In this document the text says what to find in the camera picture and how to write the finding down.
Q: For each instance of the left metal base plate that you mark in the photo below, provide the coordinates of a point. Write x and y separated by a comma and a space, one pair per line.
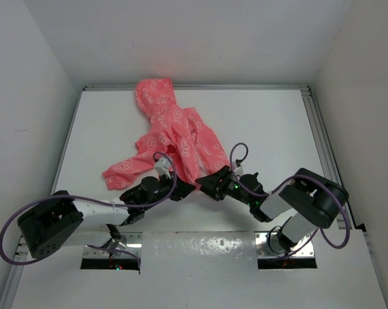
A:
128, 246

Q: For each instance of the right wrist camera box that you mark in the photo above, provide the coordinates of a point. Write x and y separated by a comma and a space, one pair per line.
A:
237, 167

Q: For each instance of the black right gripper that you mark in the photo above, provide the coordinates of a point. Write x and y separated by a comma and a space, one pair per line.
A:
209, 183

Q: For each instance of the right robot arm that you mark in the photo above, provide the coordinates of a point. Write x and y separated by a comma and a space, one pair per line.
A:
316, 200

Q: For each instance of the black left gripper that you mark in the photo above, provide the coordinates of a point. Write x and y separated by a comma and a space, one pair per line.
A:
181, 189

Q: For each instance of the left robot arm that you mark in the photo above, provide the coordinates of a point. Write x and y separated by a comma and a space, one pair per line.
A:
63, 220

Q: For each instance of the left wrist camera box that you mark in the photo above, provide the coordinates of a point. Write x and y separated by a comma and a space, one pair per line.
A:
162, 167

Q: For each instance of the pink hooded jacket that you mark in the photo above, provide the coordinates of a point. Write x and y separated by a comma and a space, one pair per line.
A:
178, 132

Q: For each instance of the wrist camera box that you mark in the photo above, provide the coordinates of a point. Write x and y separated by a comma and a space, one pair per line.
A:
237, 167
162, 167

